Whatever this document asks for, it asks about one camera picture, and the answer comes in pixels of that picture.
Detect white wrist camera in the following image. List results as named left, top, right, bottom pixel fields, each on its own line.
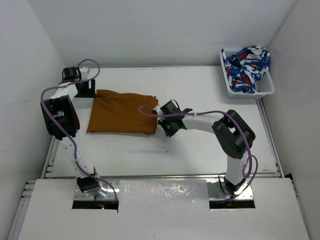
left=152, top=105, right=164, bottom=122
left=79, top=67, right=90, bottom=81

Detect blue white patterned cloth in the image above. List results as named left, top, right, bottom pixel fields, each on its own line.
left=221, top=45, right=271, bottom=93

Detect brown trousers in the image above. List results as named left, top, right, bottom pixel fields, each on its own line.
left=86, top=89, right=159, bottom=135

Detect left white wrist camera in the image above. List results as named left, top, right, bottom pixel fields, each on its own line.
left=79, top=67, right=90, bottom=81

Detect aluminium table frame rail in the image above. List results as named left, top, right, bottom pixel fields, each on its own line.
left=39, top=66, right=77, bottom=180

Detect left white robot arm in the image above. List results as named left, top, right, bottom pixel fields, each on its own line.
left=40, top=66, right=108, bottom=200

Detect white front cover board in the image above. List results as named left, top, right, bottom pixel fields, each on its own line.
left=19, top=178, right=309, bottom=240

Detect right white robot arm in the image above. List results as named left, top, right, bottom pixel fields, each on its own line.
left=152, top=100, right=256, bottom=196

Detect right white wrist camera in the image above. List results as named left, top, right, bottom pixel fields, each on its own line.
left=152, top=105, right=164, bottom=122

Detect white plastic basket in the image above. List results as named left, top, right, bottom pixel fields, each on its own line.
left=219, top=50, right=275, bottom=100

